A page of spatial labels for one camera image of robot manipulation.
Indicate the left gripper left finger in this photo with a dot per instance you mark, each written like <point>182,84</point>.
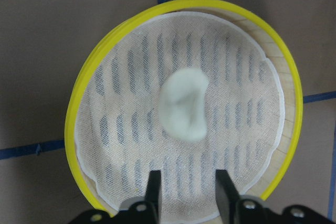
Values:
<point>154,192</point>

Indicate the white steamed bun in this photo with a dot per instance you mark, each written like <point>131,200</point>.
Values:
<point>182,105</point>

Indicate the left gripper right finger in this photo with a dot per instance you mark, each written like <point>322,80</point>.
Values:
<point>226,196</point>

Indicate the yellow steamer basket middle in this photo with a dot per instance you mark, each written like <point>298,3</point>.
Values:
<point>253,109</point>

